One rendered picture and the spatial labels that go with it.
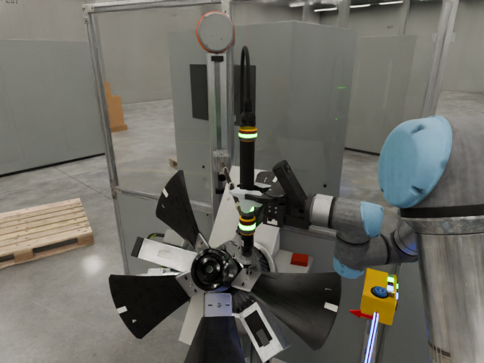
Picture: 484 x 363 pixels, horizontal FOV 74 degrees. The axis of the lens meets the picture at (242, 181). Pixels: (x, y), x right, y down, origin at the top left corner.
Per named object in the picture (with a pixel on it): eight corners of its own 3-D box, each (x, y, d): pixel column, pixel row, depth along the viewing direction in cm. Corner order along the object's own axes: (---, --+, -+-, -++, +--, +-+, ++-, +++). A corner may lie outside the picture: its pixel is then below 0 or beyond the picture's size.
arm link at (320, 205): (329, 204, 70) (335, 191, 77) (309, 200, 72) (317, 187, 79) (326, 233, 73) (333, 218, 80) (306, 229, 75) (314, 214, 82)
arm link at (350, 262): (383, 278, 77) (391, 240, 72) (338, 283, 76) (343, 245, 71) (368, 257, 84) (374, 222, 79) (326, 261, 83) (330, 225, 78)
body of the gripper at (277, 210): (259, 223, 80) (307, 234, 75) (260, 192, 77) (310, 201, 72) (270, 211, 86) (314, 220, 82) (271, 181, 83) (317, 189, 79)
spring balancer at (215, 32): (196, 53, 138) (197, 53, 132) (194, 11, 133) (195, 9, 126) (233, 53, 141) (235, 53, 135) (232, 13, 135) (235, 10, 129)
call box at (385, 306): (363, 290, 120) (366, 266, 116) (392, 298, 116) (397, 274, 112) (358, 320, 106) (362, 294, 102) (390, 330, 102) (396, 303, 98)
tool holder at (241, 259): (231, 248, 94) (231, 218, 91) (255, 245, 95) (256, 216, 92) (236, 266, 86) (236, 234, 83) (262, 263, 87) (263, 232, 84)
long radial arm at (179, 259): (222, 261, 120) (209, 256, 110) (216, 281, 118) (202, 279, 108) (160, 243, 131) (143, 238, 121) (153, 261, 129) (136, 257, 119)
